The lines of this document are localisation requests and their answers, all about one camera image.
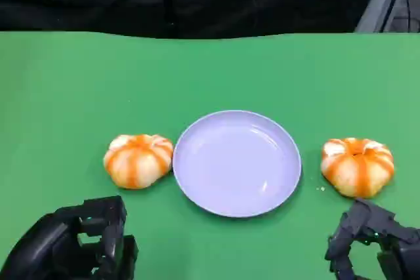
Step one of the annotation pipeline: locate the green table cloth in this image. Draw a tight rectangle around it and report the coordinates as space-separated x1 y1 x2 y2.
0 30 420 280

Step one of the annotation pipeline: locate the orange white toy bread roll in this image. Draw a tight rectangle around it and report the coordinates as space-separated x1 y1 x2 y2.
320 137 395 199
103 134 174 190

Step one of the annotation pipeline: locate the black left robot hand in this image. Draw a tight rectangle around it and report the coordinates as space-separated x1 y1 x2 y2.
0 195 139 280

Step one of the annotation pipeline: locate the lilac plate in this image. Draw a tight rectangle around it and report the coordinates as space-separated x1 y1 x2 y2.
173 110 302 218

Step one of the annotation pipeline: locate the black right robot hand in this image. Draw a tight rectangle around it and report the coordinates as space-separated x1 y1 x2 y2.
324 197 420 280

